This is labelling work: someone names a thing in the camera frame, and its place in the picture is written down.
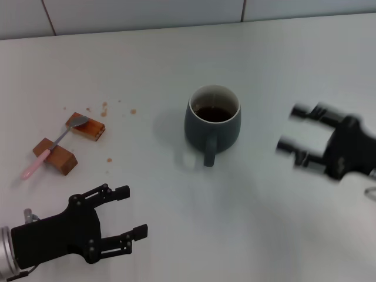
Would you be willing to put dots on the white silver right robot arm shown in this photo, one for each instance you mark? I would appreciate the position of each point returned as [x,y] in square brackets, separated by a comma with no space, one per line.
[373,174]

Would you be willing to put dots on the matte notched wooden block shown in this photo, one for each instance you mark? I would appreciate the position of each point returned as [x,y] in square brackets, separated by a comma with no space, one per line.
[63,160]

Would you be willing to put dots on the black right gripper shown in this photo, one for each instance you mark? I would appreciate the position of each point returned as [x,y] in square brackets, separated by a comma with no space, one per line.
[349,147]

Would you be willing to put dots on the glossy grooved wooden block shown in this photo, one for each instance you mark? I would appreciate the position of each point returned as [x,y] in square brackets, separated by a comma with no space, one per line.
[91,129]

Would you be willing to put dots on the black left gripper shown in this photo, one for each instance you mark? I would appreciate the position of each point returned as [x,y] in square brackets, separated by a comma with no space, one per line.
[58,235]

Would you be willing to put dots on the metal plug on left wrist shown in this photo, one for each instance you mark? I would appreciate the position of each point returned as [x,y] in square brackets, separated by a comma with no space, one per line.
[29,216]

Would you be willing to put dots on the grey ceramic coffee cup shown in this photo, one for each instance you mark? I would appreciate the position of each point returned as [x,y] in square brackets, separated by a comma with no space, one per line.
[199,135]

